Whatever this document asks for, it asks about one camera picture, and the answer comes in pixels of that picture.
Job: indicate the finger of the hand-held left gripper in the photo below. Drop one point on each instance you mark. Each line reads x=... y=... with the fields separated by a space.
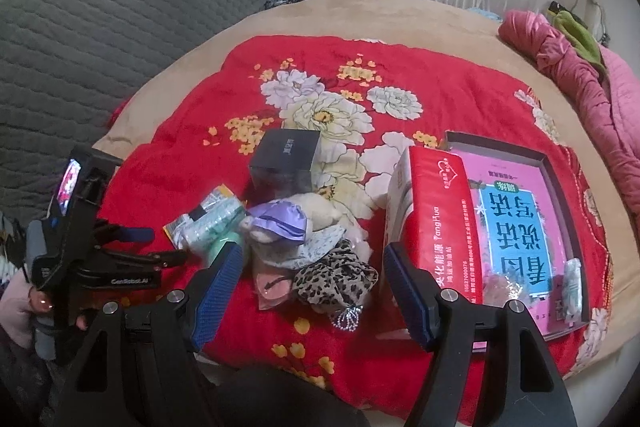
x=136 y=234
x=160 y=258

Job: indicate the mint green tissue pack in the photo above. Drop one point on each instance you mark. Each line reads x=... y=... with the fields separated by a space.
x=210 y=222

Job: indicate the pink and blue book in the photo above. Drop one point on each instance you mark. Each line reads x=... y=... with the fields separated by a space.
x=515 y=232

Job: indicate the purple cloth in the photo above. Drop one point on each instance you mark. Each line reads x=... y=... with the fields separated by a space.
x=280 y=217

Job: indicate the dark blue square box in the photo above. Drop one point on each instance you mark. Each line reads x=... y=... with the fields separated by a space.
x=285 y=152

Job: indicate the green cloth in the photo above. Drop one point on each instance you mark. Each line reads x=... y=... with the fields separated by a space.
x=580 y=37

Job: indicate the pink quilt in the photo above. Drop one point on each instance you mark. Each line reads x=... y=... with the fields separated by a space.
x=575 y=67

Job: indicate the cream plush cloth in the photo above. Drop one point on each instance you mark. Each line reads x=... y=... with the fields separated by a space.
x=320 y=212

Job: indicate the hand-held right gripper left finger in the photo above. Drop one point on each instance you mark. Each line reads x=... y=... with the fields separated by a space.
x=220 y=287

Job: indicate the red floral blanket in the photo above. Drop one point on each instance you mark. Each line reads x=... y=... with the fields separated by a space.
x=190 y=107

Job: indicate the grey box tray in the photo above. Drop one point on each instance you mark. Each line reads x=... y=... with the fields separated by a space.
x=547 y=167

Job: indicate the silver crown hair clip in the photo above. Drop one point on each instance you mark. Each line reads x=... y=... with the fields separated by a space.
x=345 y=319

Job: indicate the person's left forearm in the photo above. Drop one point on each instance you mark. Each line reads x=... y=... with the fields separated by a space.
x=15 y=307

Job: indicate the leopard print scrunchie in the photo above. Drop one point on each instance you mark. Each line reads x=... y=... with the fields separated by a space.
x=330 y=282

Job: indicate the white floral cloth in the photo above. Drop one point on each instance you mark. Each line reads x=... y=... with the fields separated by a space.
x=320 y=248

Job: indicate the grey quilted cover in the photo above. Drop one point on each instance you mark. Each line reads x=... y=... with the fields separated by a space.
x=100 y=32

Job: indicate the beige bed sheet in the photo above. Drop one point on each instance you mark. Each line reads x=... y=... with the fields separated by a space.
x=350 y=12

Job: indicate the small white tissue pack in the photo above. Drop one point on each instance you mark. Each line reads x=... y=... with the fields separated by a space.
x=571 y=292

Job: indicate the red and white tissue box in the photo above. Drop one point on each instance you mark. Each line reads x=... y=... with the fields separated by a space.
x=440 y=217

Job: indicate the person's left hand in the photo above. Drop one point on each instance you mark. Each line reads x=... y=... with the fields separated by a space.
x=42 y=303

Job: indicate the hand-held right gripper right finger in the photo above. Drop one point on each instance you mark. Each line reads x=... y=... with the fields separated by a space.
x=407 y=292

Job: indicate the small yellow packet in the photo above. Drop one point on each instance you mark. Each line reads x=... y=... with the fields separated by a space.
x=175 y=224

